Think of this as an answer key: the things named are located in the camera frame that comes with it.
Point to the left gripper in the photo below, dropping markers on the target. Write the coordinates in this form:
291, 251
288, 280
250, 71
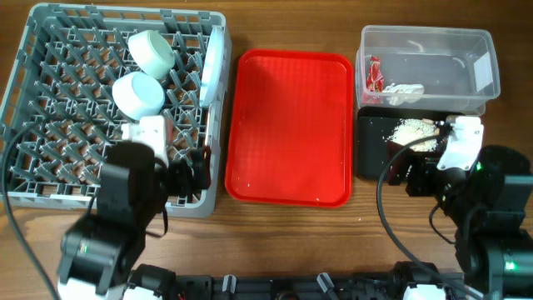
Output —
186, 182

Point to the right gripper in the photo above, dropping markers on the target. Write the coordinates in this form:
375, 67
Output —
424, 165

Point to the rice food scraps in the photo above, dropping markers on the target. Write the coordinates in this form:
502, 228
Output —
409, 130

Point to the white tissue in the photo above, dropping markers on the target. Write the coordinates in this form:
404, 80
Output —
403, 93

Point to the light blue bowl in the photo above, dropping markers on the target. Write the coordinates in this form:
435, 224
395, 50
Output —
138, 95

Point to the red snack wrapper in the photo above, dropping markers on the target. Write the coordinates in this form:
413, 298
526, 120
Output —
375, 79

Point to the light blue plate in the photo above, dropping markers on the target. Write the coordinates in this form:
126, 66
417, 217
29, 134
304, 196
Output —
212, 67

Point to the light green bowl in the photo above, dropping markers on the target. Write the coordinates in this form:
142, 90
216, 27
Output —
152, 53

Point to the white plastic fork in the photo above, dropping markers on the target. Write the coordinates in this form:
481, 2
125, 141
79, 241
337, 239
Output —
208, 132

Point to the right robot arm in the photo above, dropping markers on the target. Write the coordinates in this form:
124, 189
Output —
487, 204

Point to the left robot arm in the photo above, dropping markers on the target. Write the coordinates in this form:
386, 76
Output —
100, 249

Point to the black waste tray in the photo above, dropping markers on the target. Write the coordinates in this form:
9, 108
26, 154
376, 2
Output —
374, 126

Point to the grey dishwasher rack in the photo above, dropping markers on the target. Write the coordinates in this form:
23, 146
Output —
59, 95

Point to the clear plastic bin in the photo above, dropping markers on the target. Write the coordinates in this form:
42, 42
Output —
458, 67

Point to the red serving tray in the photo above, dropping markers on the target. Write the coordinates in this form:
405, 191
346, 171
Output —
291, 135

